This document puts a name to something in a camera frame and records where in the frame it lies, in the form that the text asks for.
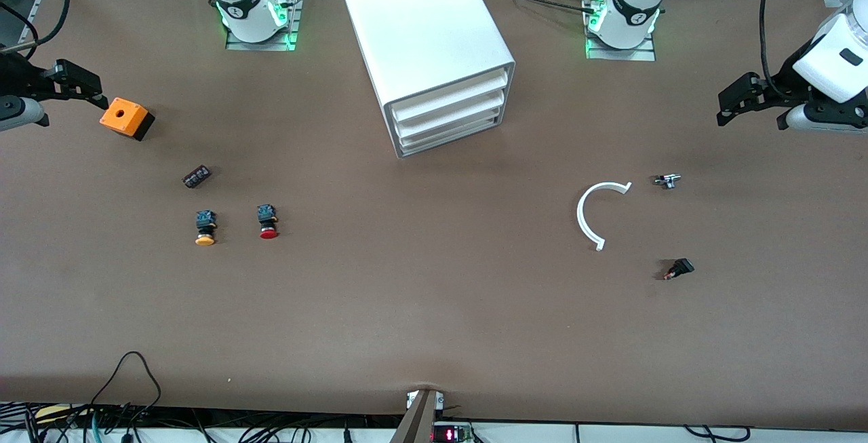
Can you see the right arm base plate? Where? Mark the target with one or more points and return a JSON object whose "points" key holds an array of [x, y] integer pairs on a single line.
{"points": [[293, 22]]}

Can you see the orange box with hole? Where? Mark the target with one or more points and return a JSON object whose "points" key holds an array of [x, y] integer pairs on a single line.
{"points": [[122, 116]]}

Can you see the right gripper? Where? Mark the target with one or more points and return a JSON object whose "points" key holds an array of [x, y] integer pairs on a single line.
{"points": [[19, 78]]}

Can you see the red digit display module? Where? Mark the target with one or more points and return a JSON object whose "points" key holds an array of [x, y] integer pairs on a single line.
{"points": [[451, 434]]}

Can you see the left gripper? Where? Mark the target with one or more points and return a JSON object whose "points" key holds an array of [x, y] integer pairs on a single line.
{"points": [[781, 87]]}

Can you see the brown camera post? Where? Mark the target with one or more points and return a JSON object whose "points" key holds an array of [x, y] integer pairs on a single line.
{"points": [[417, 422]]}

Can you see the small black switch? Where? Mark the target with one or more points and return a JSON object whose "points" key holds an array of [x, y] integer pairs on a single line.
{"points": [[680, 268]]}

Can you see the white curved plastic arc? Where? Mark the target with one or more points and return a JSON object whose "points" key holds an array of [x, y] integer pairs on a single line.
{"points": [[580, 216]]}

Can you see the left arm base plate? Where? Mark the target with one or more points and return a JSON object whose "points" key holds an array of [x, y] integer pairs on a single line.
{"points": [[644, 54]]}

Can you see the yellow push button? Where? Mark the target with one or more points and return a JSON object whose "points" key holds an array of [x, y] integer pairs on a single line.
{"points": [[205, 226]]}

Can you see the small black terminal block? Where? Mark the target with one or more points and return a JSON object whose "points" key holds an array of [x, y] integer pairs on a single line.
{"points": [[196, 176]]}

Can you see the red push button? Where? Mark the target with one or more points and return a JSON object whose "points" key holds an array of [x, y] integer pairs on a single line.
{"points": [[267, 220]]}

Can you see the small silver switch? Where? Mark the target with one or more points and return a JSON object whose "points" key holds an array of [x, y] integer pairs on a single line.
{"points": [[667, 180]]}

